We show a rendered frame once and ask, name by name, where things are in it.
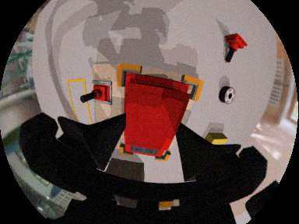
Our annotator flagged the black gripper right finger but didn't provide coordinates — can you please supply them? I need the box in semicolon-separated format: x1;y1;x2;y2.
175;122;242;181

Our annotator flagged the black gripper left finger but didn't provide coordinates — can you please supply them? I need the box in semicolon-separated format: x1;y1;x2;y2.
58;112;127;171

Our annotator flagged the black toy tyre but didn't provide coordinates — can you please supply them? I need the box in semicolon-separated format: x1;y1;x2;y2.
219;86;236;105

